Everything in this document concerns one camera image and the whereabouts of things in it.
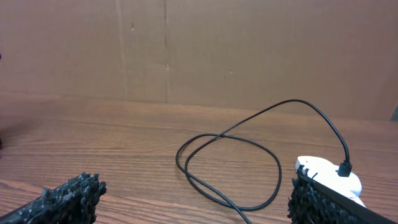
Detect white charger adapter plug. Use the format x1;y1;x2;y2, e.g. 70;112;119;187
306;161;363;198

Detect black charger cable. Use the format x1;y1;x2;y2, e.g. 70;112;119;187
175;99;353;224

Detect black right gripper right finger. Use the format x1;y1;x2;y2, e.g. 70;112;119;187
287;165;397;224

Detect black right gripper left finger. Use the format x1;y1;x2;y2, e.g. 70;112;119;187
1;172;107;224

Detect white power strip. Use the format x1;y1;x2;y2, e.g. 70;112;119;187
294;156;368;208

